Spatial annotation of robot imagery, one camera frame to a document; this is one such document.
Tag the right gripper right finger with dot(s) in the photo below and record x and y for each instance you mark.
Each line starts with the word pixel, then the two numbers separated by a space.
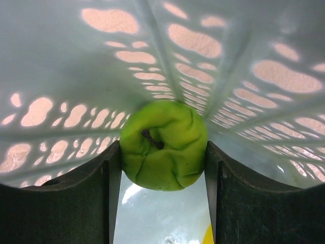
pixel 248 207

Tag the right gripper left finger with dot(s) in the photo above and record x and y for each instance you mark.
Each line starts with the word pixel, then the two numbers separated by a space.
pixel 77 207

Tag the green chayote toy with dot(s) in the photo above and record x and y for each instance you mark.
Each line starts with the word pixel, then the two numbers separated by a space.
pixel 163 146

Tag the light blue plastic basket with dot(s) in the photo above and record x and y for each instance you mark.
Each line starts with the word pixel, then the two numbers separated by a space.
pixel 73 72

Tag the yellow star fruit toy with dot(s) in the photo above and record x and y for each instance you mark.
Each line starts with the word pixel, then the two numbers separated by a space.
pixel 208 237

